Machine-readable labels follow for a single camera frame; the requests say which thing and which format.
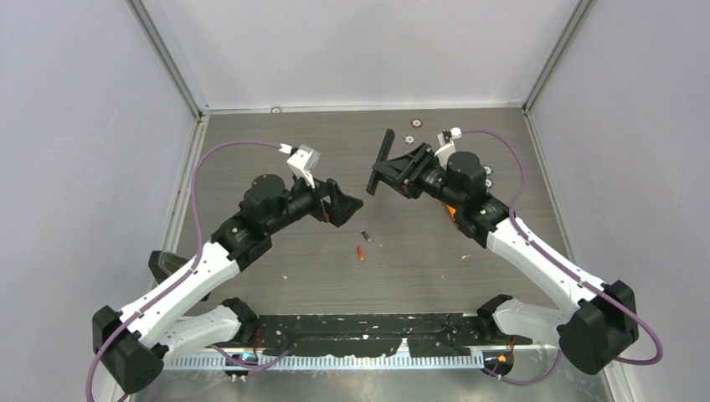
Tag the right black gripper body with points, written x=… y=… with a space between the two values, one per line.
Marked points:
x=429 y=180

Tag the black remote control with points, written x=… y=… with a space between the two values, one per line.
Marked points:
x=376 y=176

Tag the dark clear plastic box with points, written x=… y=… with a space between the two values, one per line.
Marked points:
x=163 y=264

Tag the ribbed aluminium front rail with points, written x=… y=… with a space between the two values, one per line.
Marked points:
x=213 y=361

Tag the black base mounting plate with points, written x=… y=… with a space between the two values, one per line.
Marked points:
x=445 y=334

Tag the black battery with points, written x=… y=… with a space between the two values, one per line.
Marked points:
x=366 y=236

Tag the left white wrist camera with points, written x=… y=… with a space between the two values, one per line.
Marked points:
x=301 y=161

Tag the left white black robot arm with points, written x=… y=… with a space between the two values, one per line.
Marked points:
x=135 y=342

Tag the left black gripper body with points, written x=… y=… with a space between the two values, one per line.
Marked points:
x=306 y=200

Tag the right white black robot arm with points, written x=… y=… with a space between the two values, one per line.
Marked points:
x=591 y=323

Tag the orange plastic handle tool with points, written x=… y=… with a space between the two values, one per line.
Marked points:
x=451 y=212

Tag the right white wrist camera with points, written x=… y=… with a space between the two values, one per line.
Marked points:
x=447 y=147

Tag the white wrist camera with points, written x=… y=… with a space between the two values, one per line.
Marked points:
x=301 y=161
x=447 y=147

